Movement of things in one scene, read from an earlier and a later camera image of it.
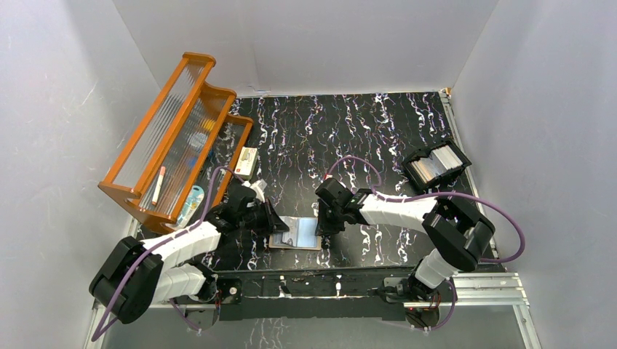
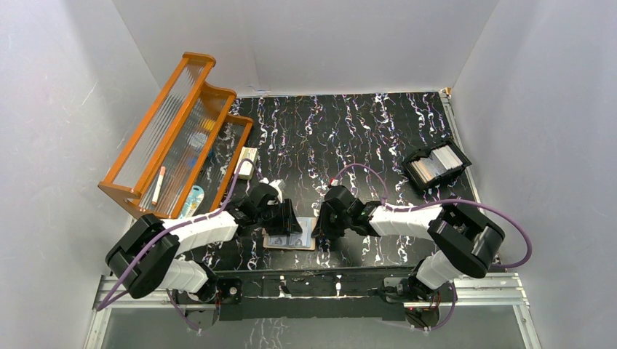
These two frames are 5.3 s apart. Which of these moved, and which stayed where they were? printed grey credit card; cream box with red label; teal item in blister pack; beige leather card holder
Moved: printed grey credit card
Stayed: cream box with red label; teal item in blister pack; beige leather card holder
